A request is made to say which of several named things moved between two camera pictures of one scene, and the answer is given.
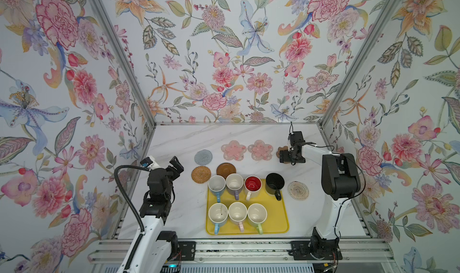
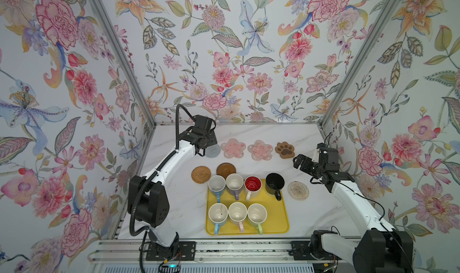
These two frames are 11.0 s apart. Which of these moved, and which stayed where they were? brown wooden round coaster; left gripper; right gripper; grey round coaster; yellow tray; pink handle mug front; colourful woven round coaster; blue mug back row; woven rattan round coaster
Moved: grey round coaster; left gripper; right gripper
Stayed: woven rattan round coaster; pink handle mug front; blue mug back row; colourful woven round coaster; brown wooden round coaster; yellow tray
